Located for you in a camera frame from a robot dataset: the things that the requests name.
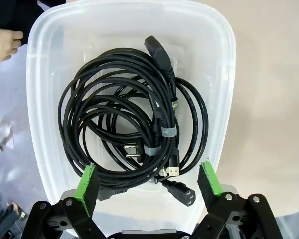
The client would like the black braided USB cable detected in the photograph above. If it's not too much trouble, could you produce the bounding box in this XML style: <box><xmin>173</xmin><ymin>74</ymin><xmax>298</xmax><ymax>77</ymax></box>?
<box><xmin>57</xmin><ymin>48</ymin><xmax>181</xmax><ymax>187</ymax></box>

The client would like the clear plastic storage box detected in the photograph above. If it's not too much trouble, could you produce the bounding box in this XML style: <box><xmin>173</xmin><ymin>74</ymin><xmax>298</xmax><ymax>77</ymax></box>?
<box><xmin>26</xmin><ymin>0</ymin><xmax>237</xmax><ymax>239</ymax></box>

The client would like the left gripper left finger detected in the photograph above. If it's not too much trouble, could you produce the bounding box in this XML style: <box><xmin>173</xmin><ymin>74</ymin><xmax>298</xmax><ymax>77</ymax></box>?
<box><xmin>22</xmin><ymin>163</ymin><xmax>107</xmax><ymax>239</ymax></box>

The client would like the person's right hand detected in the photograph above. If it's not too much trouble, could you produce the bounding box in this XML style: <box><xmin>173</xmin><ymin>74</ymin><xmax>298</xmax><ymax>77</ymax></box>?
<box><xmin>0</xmin><ymin>28</ymin><xmax>24</xmax><ymax>63</ymax></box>

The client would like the grey floor equipment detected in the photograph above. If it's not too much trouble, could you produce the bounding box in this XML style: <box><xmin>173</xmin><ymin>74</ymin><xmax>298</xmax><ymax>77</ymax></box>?
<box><xmin>0</xmin><ymin>183</ymin><xmax>28</xmax><ymax>239</ymax></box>

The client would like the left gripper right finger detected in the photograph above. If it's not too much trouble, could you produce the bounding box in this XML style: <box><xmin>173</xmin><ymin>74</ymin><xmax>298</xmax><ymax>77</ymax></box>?
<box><xmin>191</xmin><ymin>160</ymin><xmax>282</xmax><ymax>239</ymax></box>

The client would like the person in black t-shirt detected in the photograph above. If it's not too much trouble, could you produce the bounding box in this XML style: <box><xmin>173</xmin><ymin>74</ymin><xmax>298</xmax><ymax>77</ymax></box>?
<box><xmin>0</xmin><ymin>0</ymin><xmax>67</xmax><ymax>32</ymax></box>

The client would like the silver metal stand base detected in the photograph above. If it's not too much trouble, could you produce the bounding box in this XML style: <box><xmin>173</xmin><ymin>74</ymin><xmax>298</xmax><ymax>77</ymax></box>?
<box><xmin>0</xmin><ymin>116</ymin><xmax>15</xmax><ymax>151</ymax></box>

